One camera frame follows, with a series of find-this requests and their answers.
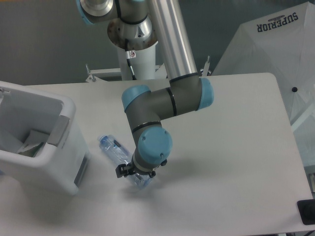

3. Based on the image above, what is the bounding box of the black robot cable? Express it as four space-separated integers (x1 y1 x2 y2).
124 39 137 81

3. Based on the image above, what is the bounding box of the black device at corner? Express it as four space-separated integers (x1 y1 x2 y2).
297 199 315 225

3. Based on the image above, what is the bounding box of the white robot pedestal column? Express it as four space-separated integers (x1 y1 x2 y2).
116 44 156 81

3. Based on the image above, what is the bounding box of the clear plastic water bottle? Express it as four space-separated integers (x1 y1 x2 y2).
98 135 152 189

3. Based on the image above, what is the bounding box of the white paper in bin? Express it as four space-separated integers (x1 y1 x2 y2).
24 130 49 145

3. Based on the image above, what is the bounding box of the white Superior umbrella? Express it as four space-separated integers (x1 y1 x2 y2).
214 2 315 166

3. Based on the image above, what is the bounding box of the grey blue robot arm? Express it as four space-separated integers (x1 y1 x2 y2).
76 0 214 177

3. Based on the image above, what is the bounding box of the white table mounting bracket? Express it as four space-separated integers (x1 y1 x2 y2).
85 64 122 83

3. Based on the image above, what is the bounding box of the white plastic wrapper bag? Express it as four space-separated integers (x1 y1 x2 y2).
17 142 45 158

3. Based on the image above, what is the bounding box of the white trash can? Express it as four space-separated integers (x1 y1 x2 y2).
0 82 90 195

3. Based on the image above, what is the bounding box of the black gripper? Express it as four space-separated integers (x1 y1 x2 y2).
115 159 167 178

